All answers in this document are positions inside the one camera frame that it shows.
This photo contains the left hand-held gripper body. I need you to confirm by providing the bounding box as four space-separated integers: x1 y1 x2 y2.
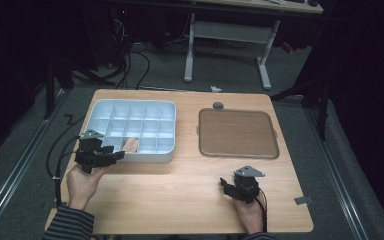
74 129 114 174

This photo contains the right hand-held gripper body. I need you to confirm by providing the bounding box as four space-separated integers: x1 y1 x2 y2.
232 165 266 205

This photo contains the cream sock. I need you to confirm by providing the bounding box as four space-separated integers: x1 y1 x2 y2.
122 137 140 154

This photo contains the white compartment box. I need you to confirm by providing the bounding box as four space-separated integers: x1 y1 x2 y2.
84 98 178 164

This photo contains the person's right hand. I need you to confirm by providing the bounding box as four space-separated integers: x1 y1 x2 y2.
234 194 267 234

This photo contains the person's left hand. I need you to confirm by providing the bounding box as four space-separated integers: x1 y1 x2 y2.
67 164 109 211

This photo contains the brown tray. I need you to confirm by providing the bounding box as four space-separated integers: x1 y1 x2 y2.
197 107 280 160

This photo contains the black stand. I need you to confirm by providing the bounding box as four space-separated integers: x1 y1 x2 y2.
42 59 76 120
270 74 332 141

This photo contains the desk with white legs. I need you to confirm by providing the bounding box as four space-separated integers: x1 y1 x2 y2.
183 0 324 91

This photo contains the right hand-held gripper black cable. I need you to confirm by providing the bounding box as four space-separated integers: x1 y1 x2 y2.
254 188 269 233

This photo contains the hand-held gripper black cable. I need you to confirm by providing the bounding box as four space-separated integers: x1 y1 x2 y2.
53 134 81 208
254 188 269 233

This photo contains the black floor cable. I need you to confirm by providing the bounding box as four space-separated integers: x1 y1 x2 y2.
45 113 85 181

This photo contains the left hand-held gripper black cable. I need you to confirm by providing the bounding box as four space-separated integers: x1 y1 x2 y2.
53 134 81 208

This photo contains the metal floor rail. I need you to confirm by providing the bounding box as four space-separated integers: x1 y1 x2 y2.
0 89 72 234
303 106 370 240

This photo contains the black cable bundle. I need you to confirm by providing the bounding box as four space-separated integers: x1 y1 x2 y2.
111 18 152 91

